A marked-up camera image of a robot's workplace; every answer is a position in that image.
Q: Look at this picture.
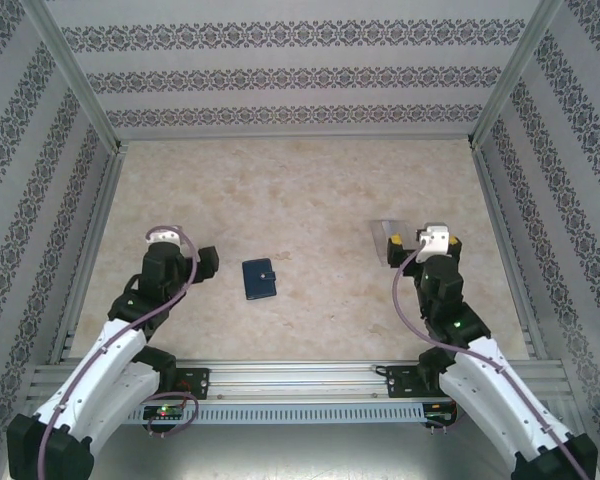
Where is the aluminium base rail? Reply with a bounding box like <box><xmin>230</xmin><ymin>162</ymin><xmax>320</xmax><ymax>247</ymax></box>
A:
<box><xmin>29</xmin><ymin>359</ymin><xmax>567</xmax><ymax>402</ymax></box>

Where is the aluminium frame post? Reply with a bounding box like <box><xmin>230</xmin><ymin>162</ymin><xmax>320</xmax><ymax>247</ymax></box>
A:
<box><xmin>467</xmin><ymin>0</ymin><xmax>571</xmax><ymax>151</ymax></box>
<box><xmin>27</xmin><ymin>0</ymin><xmax>131</xmax><ymax>156</ymax></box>

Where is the aluminium table side rail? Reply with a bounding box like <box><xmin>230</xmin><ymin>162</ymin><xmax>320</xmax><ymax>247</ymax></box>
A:
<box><xmin>54</xmin><ymin>142</ymin><xmax>131</xmax><ymax>364</ymax></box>
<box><xmin>469</xmin><ymin>142</ymin><xmax>546</xmax><ymax>361</ymax></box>

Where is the translucent grey plastic card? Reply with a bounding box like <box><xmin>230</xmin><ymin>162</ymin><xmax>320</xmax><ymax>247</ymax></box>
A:
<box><xmin>368</xmin><ymin>218</ymin><xmax>410</xmax><ymax>267</ymax></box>

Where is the small circuit board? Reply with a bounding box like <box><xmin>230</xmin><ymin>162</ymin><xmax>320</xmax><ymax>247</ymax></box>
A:
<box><xmin>423</xmin><ymin>404</ymin><xmax>459</xmax><ymax>424</ymax></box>
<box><xmin>143</xmin><ymin>403</ymin><xmax>191</xmax><ymax>421</ymax></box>

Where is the slotted grey cable duct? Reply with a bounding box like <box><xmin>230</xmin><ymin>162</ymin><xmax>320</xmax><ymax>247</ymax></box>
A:
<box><xmin>102</xmin><ymin>402</ymin><xmax>426</xmax><ymax>424</ymax></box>

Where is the dark blue card holder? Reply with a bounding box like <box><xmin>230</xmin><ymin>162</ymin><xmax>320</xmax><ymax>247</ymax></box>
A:
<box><xmin>241</xmin><ymin>257</ymin><xmax>278</xmax><ymax>302</ymax></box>

